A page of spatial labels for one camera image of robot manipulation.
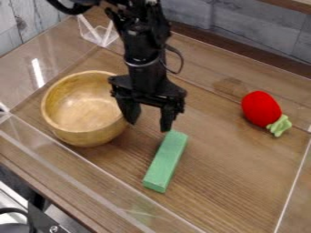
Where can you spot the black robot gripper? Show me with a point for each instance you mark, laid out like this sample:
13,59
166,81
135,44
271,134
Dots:
147,86

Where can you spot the red plush strawberry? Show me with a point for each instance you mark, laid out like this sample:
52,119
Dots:
263,112

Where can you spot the black metal table bracket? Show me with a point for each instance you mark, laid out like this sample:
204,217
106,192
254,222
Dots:
42,223

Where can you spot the green foam stick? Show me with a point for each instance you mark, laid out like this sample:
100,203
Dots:
167,157

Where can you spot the clear acrylic corner bracket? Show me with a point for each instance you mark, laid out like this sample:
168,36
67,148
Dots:
100,35

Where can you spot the brown wooden bowl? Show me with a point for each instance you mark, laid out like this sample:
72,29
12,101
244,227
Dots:
79,110

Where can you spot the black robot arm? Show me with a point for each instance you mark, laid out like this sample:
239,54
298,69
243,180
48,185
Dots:
144,31

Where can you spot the clear acrylic tray wall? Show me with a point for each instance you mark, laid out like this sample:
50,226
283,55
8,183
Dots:
100,201

